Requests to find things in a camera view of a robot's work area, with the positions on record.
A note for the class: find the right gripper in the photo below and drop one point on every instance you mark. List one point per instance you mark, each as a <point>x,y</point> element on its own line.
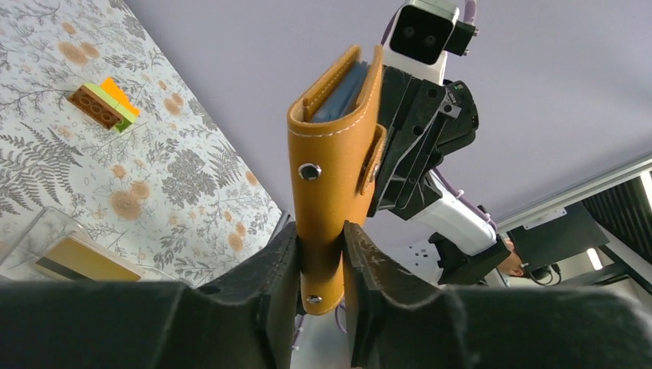
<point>425,122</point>

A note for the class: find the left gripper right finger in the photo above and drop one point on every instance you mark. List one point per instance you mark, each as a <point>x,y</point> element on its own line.
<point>397,320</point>

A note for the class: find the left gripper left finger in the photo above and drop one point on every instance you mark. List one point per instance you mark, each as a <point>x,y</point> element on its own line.
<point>243,319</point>

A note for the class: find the tan leather card holder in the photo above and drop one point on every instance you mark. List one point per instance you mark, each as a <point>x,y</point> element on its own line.
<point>332,168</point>

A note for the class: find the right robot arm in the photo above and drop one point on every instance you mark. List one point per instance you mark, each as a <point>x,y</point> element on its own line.
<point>465,236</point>

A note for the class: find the clear transparent card box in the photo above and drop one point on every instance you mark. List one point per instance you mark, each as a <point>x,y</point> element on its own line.
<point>47,228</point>

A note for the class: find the floral table mat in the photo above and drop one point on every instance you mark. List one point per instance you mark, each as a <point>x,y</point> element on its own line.
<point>169,193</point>

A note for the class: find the toy brick stack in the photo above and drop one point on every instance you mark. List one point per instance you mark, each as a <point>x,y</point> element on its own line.
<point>106,103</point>

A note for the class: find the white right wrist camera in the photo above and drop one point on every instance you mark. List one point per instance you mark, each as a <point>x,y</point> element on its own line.
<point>422,34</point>

